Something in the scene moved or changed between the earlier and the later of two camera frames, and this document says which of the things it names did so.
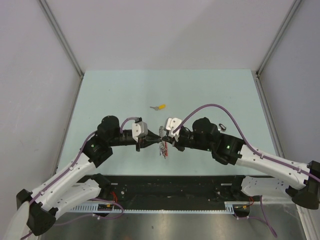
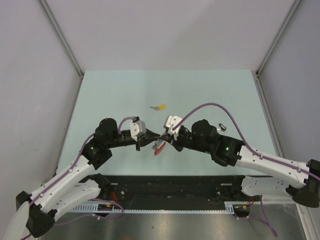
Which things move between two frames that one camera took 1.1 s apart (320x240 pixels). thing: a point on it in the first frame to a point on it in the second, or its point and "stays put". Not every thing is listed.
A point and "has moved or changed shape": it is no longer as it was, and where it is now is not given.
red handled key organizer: x=164 y=146 has moved or changed shape
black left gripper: x=144 y=143 stays put
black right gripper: x=176 y=144 stays put
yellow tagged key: x=160 y=107 stays put
